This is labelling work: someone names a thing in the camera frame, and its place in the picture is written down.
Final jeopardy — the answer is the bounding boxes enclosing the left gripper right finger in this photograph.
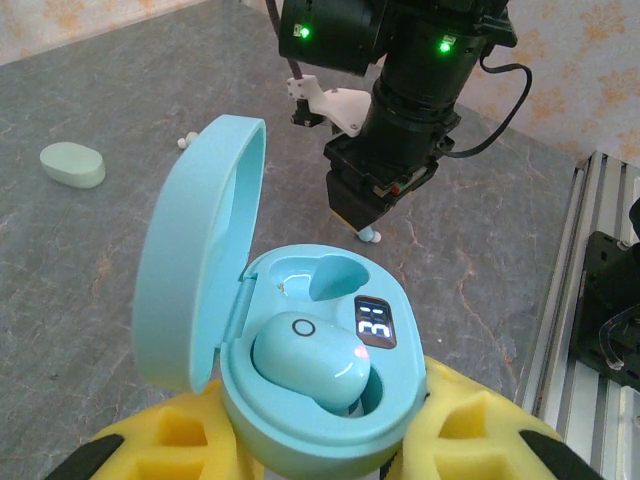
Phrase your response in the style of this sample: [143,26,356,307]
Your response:
[399,354,609,480]

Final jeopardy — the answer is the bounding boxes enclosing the aluminium mounting rail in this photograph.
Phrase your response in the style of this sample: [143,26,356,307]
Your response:
[519,149,640,480]

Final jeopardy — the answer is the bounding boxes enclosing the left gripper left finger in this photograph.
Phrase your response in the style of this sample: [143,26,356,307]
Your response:
[44,377,266,480]

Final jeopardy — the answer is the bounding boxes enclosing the blue earbud charging case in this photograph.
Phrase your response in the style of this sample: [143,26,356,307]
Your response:
[132,113,429,474]

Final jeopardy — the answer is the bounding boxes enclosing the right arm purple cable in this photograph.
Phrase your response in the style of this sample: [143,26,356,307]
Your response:
[263,0,306,81]

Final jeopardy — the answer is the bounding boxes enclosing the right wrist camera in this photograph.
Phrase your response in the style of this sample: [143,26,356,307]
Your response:
[286,74,374,139]

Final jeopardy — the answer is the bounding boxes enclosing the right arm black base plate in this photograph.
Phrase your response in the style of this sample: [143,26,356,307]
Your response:
[569,229,640,391]

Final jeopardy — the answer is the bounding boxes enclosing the green earbud charging case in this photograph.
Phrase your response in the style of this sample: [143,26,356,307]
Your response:
[39,142,107,190]

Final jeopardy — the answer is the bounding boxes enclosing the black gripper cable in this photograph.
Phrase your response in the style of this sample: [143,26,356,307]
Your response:
[439,58,534,159]

